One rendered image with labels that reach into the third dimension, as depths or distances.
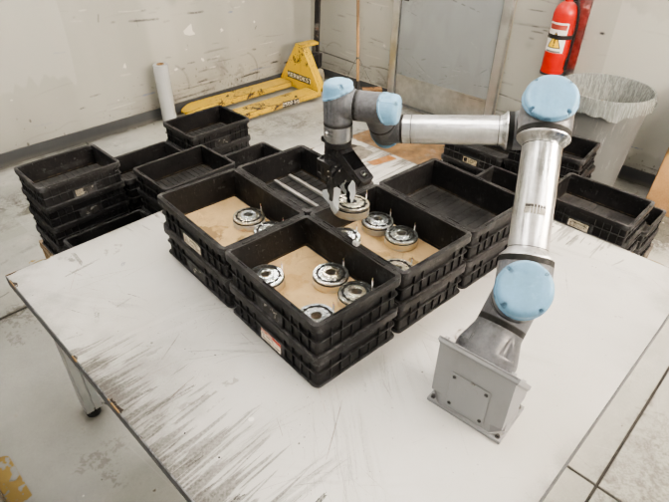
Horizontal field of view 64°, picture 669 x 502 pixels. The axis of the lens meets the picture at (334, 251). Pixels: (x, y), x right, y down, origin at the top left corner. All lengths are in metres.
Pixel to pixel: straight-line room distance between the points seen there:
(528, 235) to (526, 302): 0.14
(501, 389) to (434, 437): 0.21
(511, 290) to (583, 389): 0.50
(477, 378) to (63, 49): 3.83
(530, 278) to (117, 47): 3.95
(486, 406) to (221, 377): 0.67
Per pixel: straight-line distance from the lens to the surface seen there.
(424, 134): 1.42
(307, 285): 1.51
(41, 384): 2.63
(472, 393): 1.32
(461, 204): 1.94
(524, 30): 4.41
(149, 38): 4.76
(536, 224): 1.20
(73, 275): 1.93
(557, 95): 1.28
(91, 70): 4.59
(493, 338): 1.28
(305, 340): 1.34
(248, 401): 1.41
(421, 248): 1.68
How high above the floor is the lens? 1.80
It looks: 36 degrees down
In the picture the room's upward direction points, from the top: 1 degrees clockwise
